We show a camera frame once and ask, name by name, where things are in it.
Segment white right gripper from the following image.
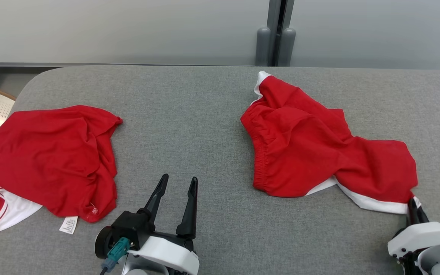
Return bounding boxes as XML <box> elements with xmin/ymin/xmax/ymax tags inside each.
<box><xmin>387</xmin><ymin>197</ymin><xmax>440</xmax><ymax>264</ymax></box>

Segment red shorts with white trim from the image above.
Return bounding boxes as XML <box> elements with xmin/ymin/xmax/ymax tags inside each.
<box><xmin>240</xmin><ymin>71</ymin><xmax>421</xmax><ymax>215</ymax></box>

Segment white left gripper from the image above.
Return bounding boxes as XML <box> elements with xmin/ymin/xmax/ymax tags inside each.
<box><xmin>123</xmin><ymin>174</ymin><xmax>200</xmax><ymax>275</ymax></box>

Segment red Bulls basketball jersey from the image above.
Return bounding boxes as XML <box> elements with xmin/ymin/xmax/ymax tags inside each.
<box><xmin>0</xmin><ymin>105</ymin><xmax>123</xmax><ymax>235</ymax></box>

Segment grey partition post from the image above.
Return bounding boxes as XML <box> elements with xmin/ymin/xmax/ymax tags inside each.
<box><xmin>256</xmin><ymin>0</ymin><xmax>296</xmax><ymax>67</ymax></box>

